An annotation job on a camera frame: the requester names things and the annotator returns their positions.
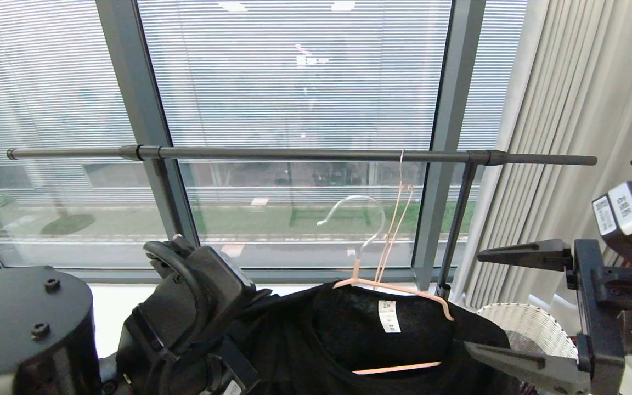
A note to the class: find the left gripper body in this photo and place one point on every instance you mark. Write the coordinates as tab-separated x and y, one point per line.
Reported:
212	373

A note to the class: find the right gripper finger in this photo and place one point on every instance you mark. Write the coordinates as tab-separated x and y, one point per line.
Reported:
546	376
535	257

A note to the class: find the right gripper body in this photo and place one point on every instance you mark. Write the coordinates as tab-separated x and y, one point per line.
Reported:
601	340

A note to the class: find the black t-shirt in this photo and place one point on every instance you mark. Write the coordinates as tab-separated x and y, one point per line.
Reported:
349	329

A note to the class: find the pink clothes hanger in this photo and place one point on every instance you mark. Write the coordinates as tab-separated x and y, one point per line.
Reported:
398	367
401	170

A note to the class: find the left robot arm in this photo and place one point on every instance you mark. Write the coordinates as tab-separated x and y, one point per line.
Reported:
25	329

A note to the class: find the white laundry basket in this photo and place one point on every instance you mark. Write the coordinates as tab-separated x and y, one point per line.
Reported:
530	323

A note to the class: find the black clothes rack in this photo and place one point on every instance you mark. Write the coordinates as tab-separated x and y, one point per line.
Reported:
294	154

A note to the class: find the window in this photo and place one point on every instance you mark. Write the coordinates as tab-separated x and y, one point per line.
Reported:
294	82

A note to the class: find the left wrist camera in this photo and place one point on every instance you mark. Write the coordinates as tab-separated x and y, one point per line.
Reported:
223	285

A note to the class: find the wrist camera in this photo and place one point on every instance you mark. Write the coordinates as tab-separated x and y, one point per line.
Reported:
628	214
223	285

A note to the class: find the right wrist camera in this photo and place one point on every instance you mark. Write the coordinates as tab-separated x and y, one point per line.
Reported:
628	214

